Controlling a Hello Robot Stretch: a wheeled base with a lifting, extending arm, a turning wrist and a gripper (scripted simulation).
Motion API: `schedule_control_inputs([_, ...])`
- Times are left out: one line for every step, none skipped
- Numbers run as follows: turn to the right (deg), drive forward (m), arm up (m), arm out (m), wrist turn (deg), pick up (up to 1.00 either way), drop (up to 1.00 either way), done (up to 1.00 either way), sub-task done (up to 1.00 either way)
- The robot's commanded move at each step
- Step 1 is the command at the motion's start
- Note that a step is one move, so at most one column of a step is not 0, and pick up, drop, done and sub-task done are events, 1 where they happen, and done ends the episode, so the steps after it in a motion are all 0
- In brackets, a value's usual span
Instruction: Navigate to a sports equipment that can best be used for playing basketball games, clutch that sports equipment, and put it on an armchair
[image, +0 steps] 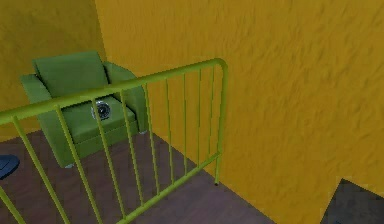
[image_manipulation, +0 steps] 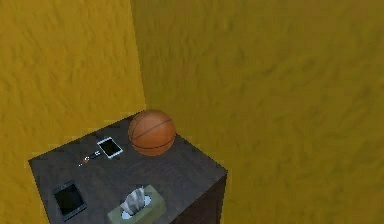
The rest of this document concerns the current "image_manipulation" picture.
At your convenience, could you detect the orange basketball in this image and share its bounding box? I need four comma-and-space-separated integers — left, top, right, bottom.
127, 108, 177, 157

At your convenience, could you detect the small black key ring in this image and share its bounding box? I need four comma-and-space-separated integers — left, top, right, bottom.
77, 150, 102, 167

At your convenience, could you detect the green tissue box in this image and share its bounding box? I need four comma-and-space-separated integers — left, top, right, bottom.
106, 184, 167, 224

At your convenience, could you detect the black smartphone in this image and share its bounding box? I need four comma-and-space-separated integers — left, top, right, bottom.
51, 179, 89, 222

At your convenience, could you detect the dark grey cabinet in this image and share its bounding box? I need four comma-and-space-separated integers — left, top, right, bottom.
27, 110, 229, 224

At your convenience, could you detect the white-framed smartphone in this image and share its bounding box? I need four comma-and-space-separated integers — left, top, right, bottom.
96, 136, 124, 160

